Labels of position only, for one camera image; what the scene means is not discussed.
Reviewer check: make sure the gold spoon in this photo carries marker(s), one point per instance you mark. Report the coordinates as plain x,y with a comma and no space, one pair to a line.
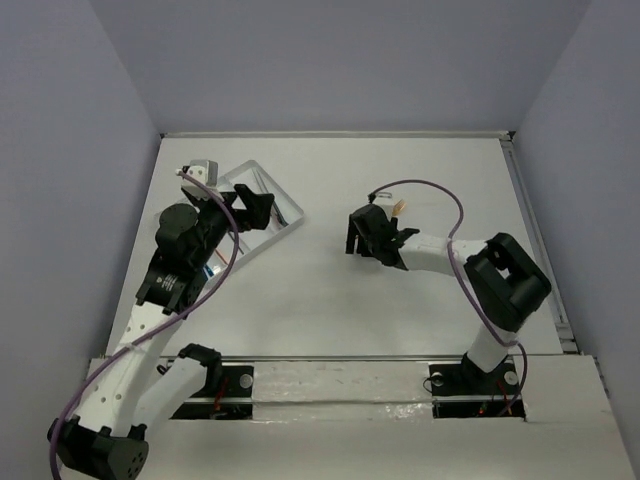
398,208

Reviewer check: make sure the white cutlery tray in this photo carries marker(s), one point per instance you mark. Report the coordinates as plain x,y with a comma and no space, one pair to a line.
285,214

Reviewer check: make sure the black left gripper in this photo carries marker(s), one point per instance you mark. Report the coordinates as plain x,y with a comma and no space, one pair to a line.
239,208

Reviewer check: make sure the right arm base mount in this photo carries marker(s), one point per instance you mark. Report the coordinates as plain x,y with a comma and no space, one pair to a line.
454,397

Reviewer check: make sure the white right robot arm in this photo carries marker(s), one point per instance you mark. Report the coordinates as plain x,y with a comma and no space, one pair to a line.
497,276

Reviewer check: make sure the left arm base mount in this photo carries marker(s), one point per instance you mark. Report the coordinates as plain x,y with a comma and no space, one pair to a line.
231,399

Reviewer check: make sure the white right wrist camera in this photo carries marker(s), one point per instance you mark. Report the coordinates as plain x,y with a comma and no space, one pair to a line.
384,200

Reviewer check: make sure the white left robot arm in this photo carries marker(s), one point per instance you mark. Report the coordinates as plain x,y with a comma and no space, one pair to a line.
103,432

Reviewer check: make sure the dark grey chopstick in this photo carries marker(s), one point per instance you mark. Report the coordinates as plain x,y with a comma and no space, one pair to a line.
240,247

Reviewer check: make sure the orange chopstick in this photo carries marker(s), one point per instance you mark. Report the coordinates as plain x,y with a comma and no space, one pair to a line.
221,257

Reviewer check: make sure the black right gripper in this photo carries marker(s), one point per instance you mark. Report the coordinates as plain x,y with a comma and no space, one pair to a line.
353,239

